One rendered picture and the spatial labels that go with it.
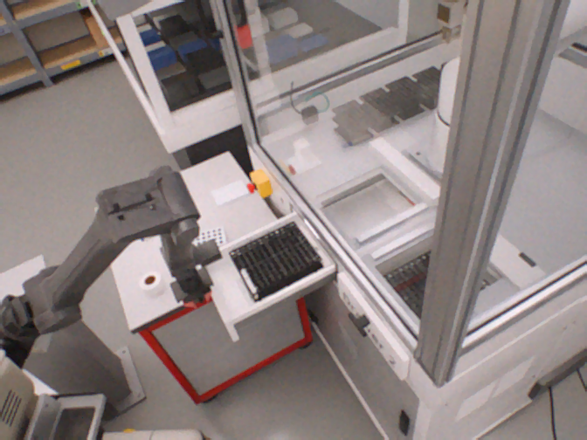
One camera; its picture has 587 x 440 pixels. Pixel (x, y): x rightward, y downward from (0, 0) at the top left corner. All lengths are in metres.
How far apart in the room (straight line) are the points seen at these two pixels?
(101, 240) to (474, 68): 0.53
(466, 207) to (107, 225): 0.48
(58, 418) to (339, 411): 1.22
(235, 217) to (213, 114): 0.49
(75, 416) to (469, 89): 0.94
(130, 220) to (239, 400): 1.54
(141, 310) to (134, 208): 0.87
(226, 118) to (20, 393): 1.30
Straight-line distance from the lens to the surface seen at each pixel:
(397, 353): 1.10
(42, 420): 1.07
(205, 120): 1.92
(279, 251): 1.31
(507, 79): 0.49
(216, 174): 1.84
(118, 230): 0.65
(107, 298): 2.65
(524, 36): 0.46
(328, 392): 2.06
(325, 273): 1.27
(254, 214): 1.63
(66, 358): 1.94
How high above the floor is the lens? 1.92
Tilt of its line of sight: 47 degrees down
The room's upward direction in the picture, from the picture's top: 11 degrees counter-clockwise
